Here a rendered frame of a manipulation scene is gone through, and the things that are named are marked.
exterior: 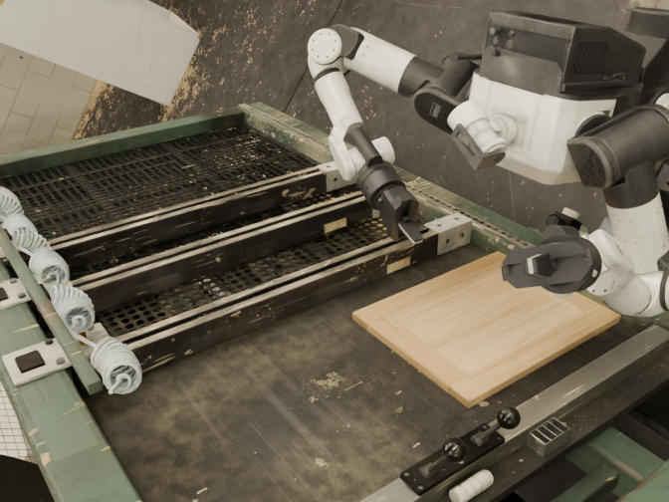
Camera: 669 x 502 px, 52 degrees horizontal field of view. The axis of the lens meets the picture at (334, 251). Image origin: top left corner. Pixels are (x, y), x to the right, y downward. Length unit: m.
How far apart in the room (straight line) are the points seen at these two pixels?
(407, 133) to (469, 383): 2.17
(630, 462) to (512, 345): 0.33
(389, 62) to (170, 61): 3.85
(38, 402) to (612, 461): 1.04
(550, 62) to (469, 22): 2.13
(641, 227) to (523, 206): 1.63
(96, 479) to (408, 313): 0.78
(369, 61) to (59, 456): 0.99
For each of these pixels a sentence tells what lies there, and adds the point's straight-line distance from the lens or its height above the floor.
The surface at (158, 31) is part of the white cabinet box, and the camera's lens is 5.20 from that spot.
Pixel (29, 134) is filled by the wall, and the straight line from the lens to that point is 6.79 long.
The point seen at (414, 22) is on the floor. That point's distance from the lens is 3.67.
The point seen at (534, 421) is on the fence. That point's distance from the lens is 1.32.
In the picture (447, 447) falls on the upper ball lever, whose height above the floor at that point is 1.57.
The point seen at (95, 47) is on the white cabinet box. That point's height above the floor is 0.67.
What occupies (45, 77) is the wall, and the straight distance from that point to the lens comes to 6.62.
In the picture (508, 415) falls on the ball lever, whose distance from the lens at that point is 1.14.
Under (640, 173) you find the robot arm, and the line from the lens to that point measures 1.28.
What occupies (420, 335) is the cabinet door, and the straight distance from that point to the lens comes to 1.52.
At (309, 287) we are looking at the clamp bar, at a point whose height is 1.38.
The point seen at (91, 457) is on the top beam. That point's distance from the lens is 1.19.
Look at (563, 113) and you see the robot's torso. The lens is 1.31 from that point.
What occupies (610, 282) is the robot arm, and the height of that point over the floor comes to 1.32.
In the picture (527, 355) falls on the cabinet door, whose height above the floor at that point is 1.14.
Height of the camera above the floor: 2.44
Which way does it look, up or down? 43 degrees down
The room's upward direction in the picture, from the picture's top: 75 degrees counter-clockwise
